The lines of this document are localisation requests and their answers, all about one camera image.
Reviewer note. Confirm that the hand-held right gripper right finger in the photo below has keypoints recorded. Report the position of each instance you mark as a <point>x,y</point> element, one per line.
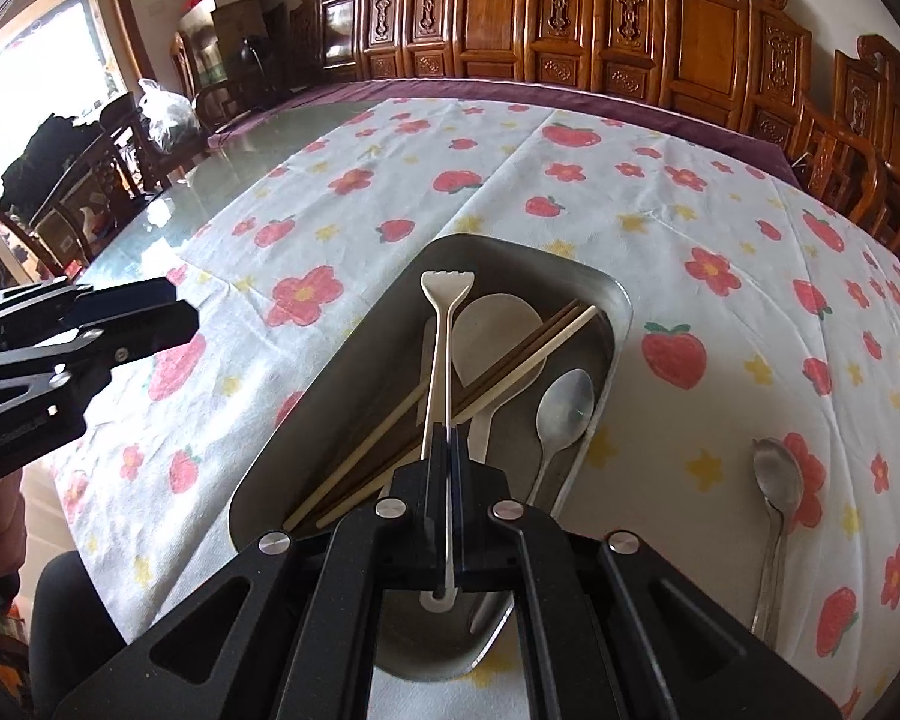
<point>459,495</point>

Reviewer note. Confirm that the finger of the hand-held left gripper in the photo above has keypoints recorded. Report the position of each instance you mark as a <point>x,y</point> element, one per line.
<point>157,330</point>
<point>127,296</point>

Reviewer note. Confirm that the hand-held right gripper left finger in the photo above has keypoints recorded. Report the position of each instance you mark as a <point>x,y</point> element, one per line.
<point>436,495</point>

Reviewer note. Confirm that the light bamboo chopstick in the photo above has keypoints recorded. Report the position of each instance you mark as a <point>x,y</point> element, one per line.
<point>360,454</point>
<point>540,352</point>

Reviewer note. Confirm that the white plastic fork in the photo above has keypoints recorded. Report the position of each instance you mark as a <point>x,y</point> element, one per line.
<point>439,360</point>

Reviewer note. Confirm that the grey metal tray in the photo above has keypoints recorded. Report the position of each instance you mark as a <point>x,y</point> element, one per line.
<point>345,390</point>

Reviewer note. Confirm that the brown wooden chopstick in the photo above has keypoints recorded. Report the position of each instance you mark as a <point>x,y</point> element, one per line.
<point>514,366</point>
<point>521,349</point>

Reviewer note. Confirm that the metal spoon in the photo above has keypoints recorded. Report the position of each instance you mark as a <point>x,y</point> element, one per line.
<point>776,476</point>
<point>566,401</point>

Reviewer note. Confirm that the dark wooden chair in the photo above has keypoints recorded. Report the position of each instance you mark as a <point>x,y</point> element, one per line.
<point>131,150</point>
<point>232,90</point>

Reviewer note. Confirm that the black clothing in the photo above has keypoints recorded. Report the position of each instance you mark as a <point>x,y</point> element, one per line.
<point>52,157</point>

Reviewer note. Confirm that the white plastic spoon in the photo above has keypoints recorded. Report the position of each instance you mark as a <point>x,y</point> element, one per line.
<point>495,322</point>

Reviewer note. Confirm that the clear plastic bag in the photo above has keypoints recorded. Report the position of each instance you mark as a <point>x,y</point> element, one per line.
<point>166,116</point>

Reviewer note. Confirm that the person's dark pants leg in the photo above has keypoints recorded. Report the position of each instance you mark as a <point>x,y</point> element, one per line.
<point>75,615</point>

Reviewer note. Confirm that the bright window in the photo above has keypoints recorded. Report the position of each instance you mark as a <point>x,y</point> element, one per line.
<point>37,60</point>

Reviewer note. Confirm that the large brown cardboard box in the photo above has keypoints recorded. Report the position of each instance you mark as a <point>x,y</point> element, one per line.
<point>238,26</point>

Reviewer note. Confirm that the floral strawberry tablecloth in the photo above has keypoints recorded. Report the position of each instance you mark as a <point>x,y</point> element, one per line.
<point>607,202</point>

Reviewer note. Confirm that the row of carved wooden chairs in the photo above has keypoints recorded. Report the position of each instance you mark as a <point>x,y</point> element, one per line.
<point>562,0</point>

